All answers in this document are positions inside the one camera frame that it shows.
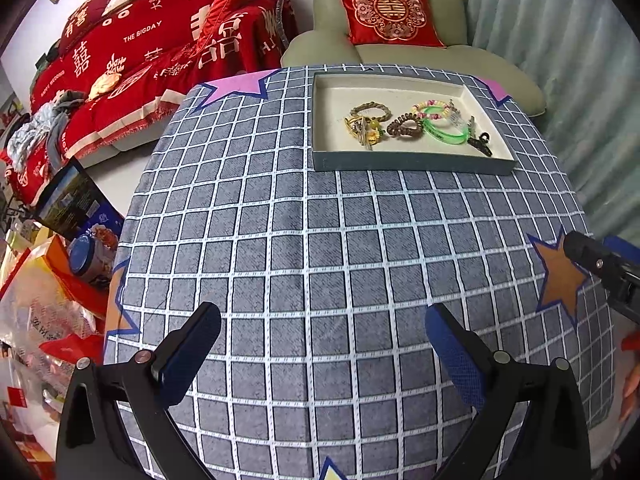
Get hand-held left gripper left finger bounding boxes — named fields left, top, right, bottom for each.
left=55, top=301, right=223, bottom=480

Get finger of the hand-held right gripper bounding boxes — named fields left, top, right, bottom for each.
left=563, top=230, right=629, bottom=287
left=602, top=234, right=640, bottom=281

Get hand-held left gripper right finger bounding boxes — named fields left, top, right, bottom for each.
left=424, top=302, right=594, bottom=480

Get black hair clip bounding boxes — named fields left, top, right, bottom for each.
left=467, top=131, right=494, bottom=157

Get grey tray with cream lining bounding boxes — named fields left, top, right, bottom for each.
left=311, top=71, right=519, bottom=176

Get pastel bead bracelet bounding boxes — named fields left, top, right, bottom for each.
left=411, top=99, right=454, bottom=122

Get yellow cord charm bracelet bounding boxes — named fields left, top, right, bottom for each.
left=344, top=115, right=387, bottom=152

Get tan braided bracelet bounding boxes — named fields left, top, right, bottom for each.
left=348, top=102, right=391, bottom=122

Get person's right hand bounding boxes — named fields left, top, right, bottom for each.
left=619, top=359, right=640, bottom=423

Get blue lidded jar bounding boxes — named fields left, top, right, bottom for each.
left=64, top=209, right=126, bottom=292

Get pile of plastic bags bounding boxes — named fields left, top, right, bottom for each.
left=0, top=232, right=108, bottom=480

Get grey checked tablecloth with stars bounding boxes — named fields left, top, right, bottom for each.
left=102, top=64, right=617, bottom=480

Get green plastic bangle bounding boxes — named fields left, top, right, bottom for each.
left=422, top=115, right=474, bottom=146

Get dark printed box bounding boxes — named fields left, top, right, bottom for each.
left=36, top=156, right=105, bottom=242

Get pale striped curtain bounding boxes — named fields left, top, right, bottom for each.
left=450, top=0, right=640, bottom=241

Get beige sofa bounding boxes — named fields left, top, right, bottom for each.
left=80, top=127, right=173, bottom=170

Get grey crumpled clothes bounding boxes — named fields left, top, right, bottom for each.
left=6, top=89, right=87, bottom=173

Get pale green armchair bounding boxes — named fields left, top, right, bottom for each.
left=280, top=0, right=547, bottom=117

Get golden plush toy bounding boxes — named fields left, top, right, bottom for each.
left=89, top=71, right=123, bottom=100

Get red printed blanket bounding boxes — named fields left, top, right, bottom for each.
left=4, top=0, right=298, bottom=206

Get red embroidered cushion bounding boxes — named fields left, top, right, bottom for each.
left=332, top=0, right=447, bottom=49

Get red satin pillow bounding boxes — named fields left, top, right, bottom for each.
left=194, top=0, right=252, bottom=55

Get brown bead bracelet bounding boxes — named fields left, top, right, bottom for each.
left=386, top=114, right=425, bottom=139

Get grey braided hose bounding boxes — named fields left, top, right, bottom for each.
left=274, top=0, right=298, bottom=53

